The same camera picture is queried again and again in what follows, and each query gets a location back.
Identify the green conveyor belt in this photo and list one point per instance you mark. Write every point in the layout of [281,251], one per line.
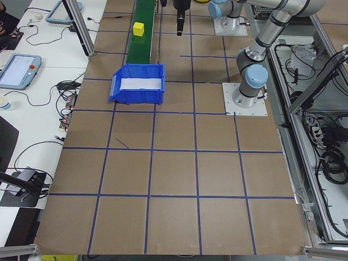
[140,49]

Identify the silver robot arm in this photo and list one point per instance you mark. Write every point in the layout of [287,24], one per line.
[272,27]
[231,24]

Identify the aluminium bar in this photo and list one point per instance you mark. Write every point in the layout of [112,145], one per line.
[19,249]
[326,251]

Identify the small circuit board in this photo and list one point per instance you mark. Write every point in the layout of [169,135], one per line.
[66,119]
[71,101]
[17,35]

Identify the white foam pad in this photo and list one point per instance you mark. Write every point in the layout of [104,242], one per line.
[138,83]

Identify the light blue teach pendant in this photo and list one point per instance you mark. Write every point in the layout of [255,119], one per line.
[16,72]
[58,13]

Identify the yellow plate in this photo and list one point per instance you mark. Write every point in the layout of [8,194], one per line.
[201,1]

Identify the yellow foam block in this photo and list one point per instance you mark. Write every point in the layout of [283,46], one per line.
[138,30]

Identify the white power strip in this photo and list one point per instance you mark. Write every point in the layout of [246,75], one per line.
[315,130]

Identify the black monitor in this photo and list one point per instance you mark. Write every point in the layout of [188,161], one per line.
[6,141]

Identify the white desk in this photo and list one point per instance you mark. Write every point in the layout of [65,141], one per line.
[32,127]

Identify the metal corner bracket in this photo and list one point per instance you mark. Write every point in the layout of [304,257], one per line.
[307,212]

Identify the black power adapter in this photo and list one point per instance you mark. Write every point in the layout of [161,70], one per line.
[66,85]
[331,134]
[73,28]

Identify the blue plastic storage bin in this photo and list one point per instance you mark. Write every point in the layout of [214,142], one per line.
[136,97]

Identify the small beige round object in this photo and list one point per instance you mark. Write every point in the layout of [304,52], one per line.
[39,17]

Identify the black pole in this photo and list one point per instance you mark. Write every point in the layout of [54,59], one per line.
[16,181]

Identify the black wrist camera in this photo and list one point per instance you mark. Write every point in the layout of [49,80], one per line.
[164,2]

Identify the aluminium upright post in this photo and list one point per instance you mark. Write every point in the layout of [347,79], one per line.
[81,32]

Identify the small grey box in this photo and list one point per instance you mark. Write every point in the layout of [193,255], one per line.
[27,174]

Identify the black stand base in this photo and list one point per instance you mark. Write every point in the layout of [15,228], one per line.
[16,200]

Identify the V-shaped metal bar frame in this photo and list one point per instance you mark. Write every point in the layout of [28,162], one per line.
[299,163]

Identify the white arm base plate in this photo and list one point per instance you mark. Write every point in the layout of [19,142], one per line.
[240,32]
[255,111]

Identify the person in dark clothes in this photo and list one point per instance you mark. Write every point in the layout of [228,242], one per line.
[5,19]

